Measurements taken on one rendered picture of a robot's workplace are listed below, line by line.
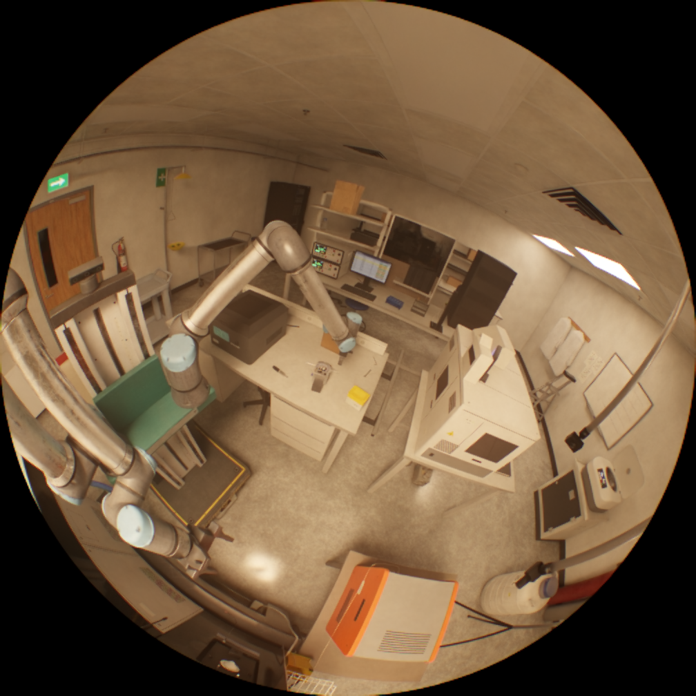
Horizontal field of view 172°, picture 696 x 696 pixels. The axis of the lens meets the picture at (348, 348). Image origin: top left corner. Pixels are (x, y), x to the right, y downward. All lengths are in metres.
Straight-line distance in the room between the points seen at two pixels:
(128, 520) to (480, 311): 3.26
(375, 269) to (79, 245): 4.07
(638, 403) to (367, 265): 4.21
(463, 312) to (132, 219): 4.76
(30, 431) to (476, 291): 3.37
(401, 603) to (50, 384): 1.19
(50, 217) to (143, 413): 3.07
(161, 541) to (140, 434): 0.59
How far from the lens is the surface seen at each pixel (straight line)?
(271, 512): 2.10
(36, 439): 0.75
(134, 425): 1.14
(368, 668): 1.63
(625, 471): 3.59
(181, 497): 1.92
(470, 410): 1.14
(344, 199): 3.18
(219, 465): 1.92
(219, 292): 0.96
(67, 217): 3.78
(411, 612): 1.10
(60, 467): 0.85
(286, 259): 0.80
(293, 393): 1.51
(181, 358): 0.91
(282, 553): 2.08
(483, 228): 5.59
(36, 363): 0.56
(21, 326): 0.57
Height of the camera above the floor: 2.08
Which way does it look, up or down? 37 degrees down
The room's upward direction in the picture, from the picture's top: 18 degrees clockwise
